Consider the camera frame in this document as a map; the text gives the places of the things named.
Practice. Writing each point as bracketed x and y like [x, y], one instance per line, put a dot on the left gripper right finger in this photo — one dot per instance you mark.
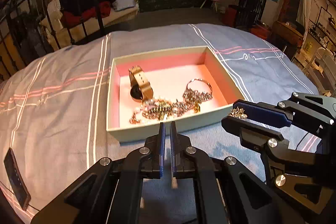
[175, 149]

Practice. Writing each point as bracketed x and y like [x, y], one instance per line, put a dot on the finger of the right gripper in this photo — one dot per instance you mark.
[253, 136]
[265, 113]

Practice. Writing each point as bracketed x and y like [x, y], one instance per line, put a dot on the light blue pillow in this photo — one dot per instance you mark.
[120, 5]

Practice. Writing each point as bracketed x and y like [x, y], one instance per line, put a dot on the thin rose gold bangle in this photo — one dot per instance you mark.
[200, 85]

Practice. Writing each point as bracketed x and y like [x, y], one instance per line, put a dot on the white box pink interior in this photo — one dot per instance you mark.
[168, 72]

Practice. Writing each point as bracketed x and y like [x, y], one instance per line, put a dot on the black smartphone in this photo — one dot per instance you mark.
[16, 181]

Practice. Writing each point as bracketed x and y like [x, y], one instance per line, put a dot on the grey striped bed cover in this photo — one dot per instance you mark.
[53, 112]

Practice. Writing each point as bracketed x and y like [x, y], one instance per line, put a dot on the pile of clothes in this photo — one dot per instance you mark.
[74, 12]

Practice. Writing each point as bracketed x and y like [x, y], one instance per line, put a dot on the watch with tan strap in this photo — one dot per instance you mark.
[141, 89]

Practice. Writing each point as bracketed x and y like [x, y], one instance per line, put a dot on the small gold charm cluster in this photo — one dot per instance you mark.
[237, 113]

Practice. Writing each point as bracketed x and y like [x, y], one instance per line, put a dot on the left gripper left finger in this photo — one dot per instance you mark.
[161, 149]

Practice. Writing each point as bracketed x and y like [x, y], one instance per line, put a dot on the black iron bed frame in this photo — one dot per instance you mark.
[32, 28]

